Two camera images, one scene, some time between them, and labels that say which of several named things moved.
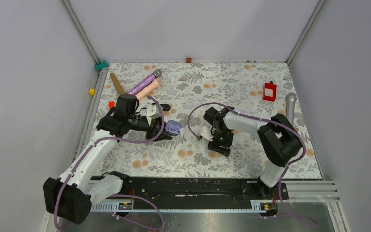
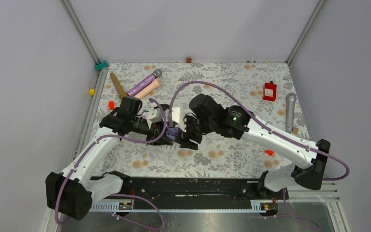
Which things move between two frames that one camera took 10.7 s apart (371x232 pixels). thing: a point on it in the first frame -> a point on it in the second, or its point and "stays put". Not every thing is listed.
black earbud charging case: x=165 y=107 stays put
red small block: x=111 y=104 stays put
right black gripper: x=215 y=146 -> x=186 y=143
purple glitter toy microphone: x=156 y=73 stays put
